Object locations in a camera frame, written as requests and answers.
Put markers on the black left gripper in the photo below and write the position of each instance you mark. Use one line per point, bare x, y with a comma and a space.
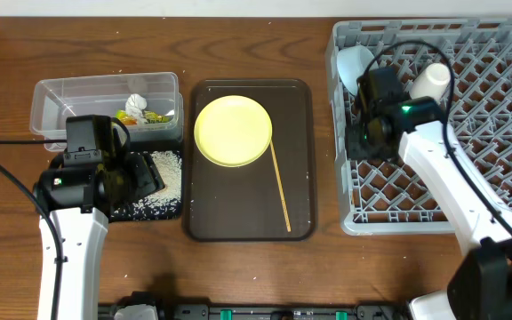
142, 176

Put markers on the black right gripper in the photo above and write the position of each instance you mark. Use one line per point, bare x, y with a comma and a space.
354, 148

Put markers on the green orange snack wrapper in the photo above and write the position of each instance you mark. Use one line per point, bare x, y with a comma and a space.
147, 117

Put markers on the white tissue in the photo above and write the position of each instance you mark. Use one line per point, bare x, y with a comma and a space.
135, 107

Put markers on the pale green cup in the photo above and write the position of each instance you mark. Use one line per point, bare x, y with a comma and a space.
432, 82

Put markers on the blue bowl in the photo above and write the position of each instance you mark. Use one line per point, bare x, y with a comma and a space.
351, 63

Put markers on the yellow plate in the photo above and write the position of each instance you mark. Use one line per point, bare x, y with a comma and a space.
233, 131

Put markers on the wooden chopstick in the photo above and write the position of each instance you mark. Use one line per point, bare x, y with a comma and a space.
280, 188

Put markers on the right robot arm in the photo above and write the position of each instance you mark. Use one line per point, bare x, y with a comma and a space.
417, 132

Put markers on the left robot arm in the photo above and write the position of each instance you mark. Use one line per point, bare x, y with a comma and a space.
70, 278

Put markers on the grey dishwasher rack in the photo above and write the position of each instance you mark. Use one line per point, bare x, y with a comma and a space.
378, 198

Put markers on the black plastic tray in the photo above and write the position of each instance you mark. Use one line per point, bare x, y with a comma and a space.
110, 183

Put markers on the clear plastic bin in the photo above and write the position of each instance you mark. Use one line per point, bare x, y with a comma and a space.
55, 100

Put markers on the brown serving tray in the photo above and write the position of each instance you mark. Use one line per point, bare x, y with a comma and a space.
243, 204

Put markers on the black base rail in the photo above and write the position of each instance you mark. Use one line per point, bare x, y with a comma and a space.
204, 310

